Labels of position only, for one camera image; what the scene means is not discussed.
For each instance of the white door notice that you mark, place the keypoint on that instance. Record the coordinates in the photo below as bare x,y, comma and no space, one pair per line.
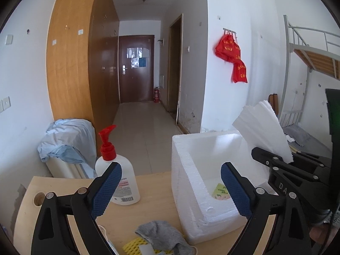
136,52

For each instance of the metal bunk bed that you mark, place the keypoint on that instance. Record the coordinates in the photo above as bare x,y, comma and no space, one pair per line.
313,55

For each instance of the red plastic bag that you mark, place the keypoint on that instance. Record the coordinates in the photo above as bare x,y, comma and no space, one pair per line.
227,47
239,71

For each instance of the green packet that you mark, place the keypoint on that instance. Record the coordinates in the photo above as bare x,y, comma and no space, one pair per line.
220,191

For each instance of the metal wall hook rack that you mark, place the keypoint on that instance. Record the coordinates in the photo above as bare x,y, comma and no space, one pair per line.
229,30

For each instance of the wooden side door frame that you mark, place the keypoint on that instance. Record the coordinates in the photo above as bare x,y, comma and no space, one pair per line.
175,66

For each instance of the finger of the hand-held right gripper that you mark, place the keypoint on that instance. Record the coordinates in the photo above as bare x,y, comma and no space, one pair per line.
310,160
281,164

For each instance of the dark brown door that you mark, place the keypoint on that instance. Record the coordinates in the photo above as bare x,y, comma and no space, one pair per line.
136,85

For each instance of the white foam box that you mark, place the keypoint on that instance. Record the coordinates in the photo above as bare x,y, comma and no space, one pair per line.
191,180

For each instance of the white radiator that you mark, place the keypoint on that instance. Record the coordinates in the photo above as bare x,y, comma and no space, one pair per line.
59,168

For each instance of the wooden wardrobe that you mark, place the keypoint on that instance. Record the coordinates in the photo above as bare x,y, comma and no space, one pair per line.
71,66

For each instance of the grey sock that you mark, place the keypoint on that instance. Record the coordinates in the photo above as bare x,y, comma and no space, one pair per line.
162,233

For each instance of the blue door notice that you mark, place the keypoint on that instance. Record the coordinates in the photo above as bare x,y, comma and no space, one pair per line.
143,62

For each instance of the white foam sheets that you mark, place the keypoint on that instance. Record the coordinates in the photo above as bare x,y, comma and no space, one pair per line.
263,127

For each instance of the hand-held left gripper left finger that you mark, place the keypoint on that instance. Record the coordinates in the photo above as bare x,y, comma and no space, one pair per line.
106,188

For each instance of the yellow foam net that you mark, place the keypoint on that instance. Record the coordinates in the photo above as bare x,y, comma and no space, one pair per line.
134,245

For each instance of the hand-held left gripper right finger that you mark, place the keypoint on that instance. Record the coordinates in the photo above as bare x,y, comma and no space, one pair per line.
236,191

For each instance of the brown wooden chair back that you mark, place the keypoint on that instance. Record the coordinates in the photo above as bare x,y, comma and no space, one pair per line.
273,103

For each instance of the white red pump bottle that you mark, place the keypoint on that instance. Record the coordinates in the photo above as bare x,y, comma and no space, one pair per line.
127,175

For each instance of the grey pillow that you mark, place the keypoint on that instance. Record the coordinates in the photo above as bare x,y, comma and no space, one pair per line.
297,135

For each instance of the single white wall switch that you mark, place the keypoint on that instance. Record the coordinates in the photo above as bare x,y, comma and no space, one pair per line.
9,39

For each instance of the small white foam piece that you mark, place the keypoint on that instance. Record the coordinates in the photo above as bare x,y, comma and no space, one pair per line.
146,250

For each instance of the double white wall socket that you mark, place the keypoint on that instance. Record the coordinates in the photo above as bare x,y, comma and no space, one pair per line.
4,104

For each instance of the red fire extinguisher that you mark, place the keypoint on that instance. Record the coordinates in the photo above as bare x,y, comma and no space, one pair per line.
156,95

